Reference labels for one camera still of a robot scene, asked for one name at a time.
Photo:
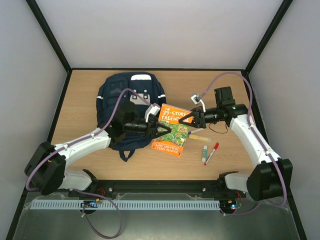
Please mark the black aluminium frame rail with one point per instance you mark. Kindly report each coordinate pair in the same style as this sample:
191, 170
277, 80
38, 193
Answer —
216, 189

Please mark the light blue slotted cable duct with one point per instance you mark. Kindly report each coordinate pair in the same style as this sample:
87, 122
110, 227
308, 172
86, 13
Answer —
127, 205

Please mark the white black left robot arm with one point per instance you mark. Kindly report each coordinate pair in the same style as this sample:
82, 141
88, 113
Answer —
48, 171

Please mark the orange Treehouse book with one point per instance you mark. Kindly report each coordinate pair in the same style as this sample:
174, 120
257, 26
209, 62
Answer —
171, 143

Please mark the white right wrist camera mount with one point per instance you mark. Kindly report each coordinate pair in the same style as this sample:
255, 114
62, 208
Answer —
196, 99

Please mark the yellow highlighter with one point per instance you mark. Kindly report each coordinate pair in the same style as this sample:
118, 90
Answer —
200, 138

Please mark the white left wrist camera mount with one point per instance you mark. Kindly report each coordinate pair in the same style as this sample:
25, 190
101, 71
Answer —
153, 110

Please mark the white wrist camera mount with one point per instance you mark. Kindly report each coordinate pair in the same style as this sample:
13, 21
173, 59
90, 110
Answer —
196, 99
153, 110

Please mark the purple capped white marker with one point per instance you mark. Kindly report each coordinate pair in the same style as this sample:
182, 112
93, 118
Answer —
195, 130

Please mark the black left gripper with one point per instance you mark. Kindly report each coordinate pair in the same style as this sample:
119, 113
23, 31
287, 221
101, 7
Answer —
152, 130

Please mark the green white glue stick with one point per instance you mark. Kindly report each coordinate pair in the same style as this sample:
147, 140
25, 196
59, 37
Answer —
204, 153

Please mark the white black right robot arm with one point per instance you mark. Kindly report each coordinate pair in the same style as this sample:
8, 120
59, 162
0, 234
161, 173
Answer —
271, 174

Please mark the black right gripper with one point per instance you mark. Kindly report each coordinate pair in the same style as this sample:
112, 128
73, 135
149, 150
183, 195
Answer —
200, 118

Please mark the navy blue student backpack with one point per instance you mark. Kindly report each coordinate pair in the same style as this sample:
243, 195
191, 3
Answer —
123, 97

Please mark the red capped white marker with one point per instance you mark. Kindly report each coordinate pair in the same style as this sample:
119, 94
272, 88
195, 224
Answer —
211, 153

